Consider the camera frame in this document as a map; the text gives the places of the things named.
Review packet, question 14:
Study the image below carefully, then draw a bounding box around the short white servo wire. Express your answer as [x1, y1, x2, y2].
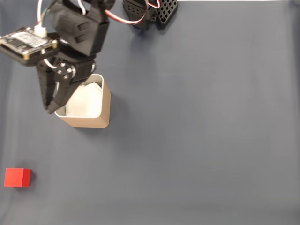
[44, 58, 57, 70]

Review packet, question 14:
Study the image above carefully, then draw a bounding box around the white tissue paper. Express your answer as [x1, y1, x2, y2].
[65, 81, 103, 117]

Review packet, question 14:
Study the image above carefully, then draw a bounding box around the long white red servo wire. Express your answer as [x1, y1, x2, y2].
[78, 0, 87, 15]

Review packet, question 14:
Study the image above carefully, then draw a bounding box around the red cube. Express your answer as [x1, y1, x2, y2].
[3, 167, 32, 188]

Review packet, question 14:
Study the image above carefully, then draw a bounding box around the tan box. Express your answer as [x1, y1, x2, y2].
[54, 74, 112, 129]

